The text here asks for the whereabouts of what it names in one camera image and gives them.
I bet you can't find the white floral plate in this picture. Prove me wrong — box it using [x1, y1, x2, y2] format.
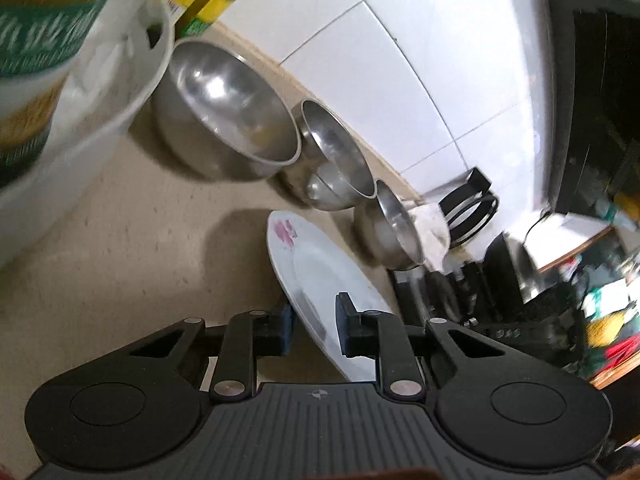
[266, 210, 392, 382]

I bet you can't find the green labelled can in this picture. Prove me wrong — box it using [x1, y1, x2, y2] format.
[1, 0, 106, 185]

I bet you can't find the large steel bowl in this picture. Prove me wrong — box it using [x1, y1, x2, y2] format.
[152, 38, 302, 181]

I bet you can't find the white crumpled cloth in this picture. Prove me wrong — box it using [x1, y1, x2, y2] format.
[409, 203, 451, 272]

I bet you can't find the white plastic storage tub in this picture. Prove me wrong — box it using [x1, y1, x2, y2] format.
[1, 0, 174, 263]

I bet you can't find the black wire rack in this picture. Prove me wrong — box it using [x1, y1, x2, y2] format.
[439, 167, 499, 249]

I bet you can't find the medium steel bowl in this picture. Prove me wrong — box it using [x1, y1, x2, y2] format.
[281, 99, 378, 211]

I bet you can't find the small steel bowl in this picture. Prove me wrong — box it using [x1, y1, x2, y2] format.
[354, 179, 424, 270]

